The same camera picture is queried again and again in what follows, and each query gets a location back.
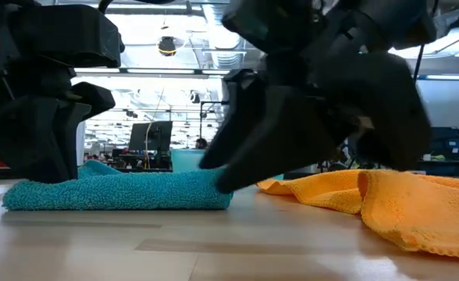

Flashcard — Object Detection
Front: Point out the teal plastic basket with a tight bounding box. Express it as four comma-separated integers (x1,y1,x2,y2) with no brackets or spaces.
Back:
169,148,285,181

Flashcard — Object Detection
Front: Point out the black background monitor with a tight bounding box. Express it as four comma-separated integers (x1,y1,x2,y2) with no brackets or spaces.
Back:
127,120,174,154

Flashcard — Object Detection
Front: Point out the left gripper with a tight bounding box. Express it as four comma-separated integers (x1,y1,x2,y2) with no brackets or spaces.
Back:
0,0,126,184

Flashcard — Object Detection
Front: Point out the black equipment rack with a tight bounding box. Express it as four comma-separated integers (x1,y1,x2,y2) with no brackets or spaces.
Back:
416,126,459,179

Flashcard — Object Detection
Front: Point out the black ceiling dome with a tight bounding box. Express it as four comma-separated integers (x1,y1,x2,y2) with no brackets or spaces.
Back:
158,35,177,58

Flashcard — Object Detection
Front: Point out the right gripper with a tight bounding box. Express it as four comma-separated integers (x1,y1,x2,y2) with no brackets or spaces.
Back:
215,0,432,194

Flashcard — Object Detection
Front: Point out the blue microfiber towel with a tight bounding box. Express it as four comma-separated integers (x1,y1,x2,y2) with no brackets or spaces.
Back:
2,159,234,212

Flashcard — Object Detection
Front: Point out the orange microfiber towel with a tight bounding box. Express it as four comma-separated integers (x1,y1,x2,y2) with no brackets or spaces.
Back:
256,168,459,261

